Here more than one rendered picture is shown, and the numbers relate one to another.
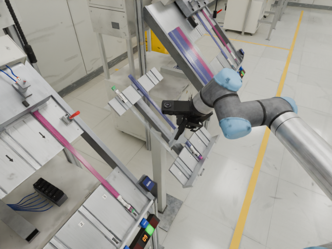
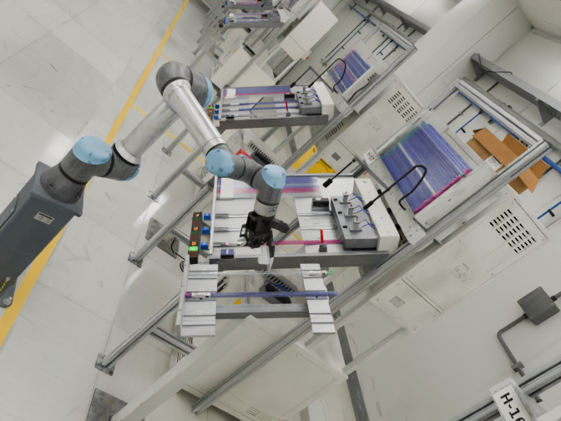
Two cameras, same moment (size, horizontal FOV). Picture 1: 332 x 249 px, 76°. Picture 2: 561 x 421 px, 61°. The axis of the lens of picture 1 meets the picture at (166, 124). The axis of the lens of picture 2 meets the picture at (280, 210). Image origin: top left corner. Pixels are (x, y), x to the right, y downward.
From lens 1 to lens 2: 189 cm
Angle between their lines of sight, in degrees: 100
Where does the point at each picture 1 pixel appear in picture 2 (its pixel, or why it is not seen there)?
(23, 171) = (304, 224)
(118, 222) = (225, 236)
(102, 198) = not seen: hidden behind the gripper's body
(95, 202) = not seen: hidden behind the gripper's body
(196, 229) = (48, 395)
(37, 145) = (315, 233)
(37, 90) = (352, 235)
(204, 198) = not seen: outside the picture
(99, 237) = (231, 226)
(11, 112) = (342, 221)
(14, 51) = (385, 233)
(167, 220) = (100, 404)
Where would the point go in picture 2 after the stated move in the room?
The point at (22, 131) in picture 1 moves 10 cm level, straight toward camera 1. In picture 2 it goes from (329, 233) to (313, 216)
